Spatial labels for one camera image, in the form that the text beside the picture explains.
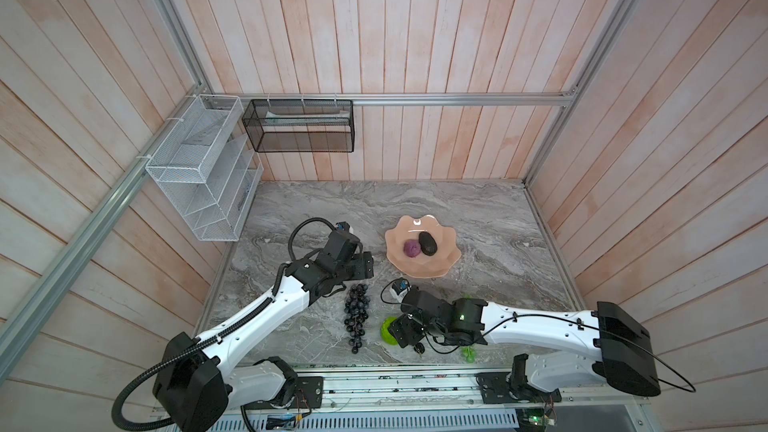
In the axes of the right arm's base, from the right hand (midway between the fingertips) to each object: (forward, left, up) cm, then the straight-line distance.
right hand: (398, 321), depth 78 cm
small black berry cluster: (-5, -6, -6) cm, 9 cm away
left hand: (+12, +10, +7) cm, 18 cm away
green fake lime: (-3, +4, 0) cm, 5 cm away
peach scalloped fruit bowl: (+20, -12, -5) cm, 24 cm away
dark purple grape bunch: (+3, +12, -2) cm, 12 cm away
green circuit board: (-20, -32, -9) cm, 39 cm away
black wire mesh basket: (+61, +34, +19) cm, 73 cm away
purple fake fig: (+25, -4, -2) cm, 25 cm away
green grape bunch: (-6, -19, -6) cm, 21 cm away
